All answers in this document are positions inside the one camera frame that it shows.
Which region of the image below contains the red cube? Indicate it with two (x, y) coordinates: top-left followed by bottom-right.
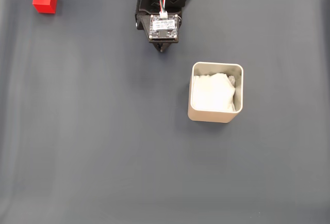
(32, 0), (58, 14)

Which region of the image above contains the beige square box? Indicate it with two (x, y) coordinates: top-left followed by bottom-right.
(187, 61), (244, 124)

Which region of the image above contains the white crumpled cloth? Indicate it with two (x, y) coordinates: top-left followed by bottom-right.
(192, 72), (237, 113)

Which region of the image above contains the camera circuit board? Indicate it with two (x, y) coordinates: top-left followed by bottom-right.
(148, 13), (179, 41)

